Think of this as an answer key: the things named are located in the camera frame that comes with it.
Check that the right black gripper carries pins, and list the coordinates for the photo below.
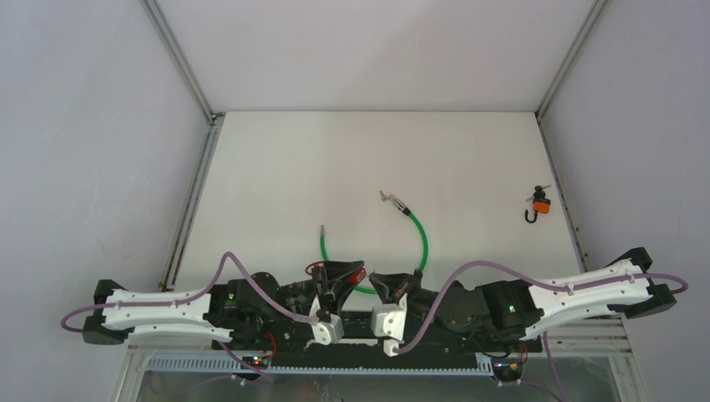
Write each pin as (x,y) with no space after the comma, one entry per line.
(391,286)

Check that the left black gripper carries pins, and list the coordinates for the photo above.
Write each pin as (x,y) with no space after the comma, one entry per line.
(336,290)

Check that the red cable lock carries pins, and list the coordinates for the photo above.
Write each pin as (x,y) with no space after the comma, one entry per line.
(352,272)

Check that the green cable lock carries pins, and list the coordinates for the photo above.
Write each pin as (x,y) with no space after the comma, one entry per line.
(406,211)

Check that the silver key bunch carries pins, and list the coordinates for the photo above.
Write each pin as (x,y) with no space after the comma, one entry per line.
(388,197)

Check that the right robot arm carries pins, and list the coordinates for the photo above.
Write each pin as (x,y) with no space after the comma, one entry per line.
(487,303)

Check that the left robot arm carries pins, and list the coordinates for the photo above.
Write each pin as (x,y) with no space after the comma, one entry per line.
(241,313)

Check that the orange padlock with keys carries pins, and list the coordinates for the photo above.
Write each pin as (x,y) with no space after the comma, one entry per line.
(541,204)

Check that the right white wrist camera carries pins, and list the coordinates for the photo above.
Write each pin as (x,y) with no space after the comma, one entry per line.
(388,322)

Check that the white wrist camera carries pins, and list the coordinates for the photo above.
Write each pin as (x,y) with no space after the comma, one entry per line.
(388,322)
(327,328)

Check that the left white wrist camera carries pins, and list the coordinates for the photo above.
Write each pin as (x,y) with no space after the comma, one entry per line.
(327,328)

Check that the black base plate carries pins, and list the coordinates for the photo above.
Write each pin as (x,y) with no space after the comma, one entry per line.
(377,347)

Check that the grey cable duct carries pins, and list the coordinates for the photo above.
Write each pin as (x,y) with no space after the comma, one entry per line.
(316,366)

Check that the aluminium front frame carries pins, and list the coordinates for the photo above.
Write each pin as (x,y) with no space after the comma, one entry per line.
(587,361)

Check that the left aluminium corner post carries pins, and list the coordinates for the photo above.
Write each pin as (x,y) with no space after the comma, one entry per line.
(170,43)

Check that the aluminium corner post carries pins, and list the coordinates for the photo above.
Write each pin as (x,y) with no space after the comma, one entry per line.
(591,21)
(170,43)

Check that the right aluminium corner post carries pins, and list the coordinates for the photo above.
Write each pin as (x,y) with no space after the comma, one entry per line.
(591,21)

